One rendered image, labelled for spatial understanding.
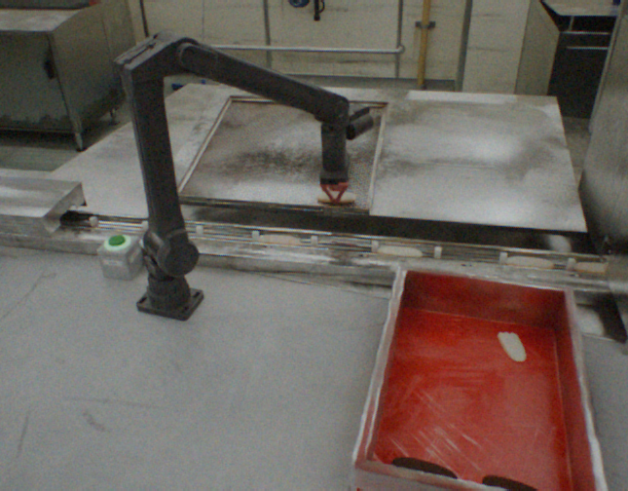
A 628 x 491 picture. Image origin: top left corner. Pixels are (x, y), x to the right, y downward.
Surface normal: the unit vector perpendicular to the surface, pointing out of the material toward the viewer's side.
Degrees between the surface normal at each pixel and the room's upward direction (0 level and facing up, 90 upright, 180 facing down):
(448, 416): 0
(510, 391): 0
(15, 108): 90
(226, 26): 90
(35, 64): 90
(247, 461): 0
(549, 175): 10
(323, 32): 90
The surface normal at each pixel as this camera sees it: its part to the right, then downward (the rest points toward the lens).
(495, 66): -0.20, 0.55
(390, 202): -0.06, -0.73
